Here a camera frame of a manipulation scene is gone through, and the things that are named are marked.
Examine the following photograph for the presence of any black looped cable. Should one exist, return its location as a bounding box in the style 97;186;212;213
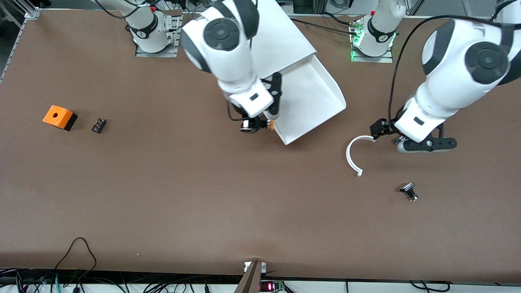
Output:
54;237;97;281

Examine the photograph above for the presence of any orange button box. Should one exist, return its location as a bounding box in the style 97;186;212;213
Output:
42;105;78;131

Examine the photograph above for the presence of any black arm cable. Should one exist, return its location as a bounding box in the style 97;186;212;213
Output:
94;0;247;122
389;15;503;122

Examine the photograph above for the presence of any small black knob component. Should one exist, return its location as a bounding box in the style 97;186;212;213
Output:
399;183;419;202

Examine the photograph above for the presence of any small device red display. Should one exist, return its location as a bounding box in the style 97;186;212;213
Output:
260;280;285;293

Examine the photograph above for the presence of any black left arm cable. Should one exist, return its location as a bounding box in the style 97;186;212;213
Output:
389;15;503;122

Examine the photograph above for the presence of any brown camera support post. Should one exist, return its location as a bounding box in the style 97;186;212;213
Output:
234;260;263;293

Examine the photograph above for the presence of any aluminium frame corner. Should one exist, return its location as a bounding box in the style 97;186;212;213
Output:
0;0;41;84

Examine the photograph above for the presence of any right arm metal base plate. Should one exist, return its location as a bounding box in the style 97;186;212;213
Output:
135;10;182;58

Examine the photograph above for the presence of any black cable on table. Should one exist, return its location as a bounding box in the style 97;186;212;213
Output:
290;17;359;35

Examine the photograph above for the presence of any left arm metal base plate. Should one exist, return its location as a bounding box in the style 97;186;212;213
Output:
350;20;394;63

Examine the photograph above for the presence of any white curved plastic strip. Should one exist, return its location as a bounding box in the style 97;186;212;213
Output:
346;135;377;177

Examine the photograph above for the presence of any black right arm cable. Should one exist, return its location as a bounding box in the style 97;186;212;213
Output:
94;0;247;122

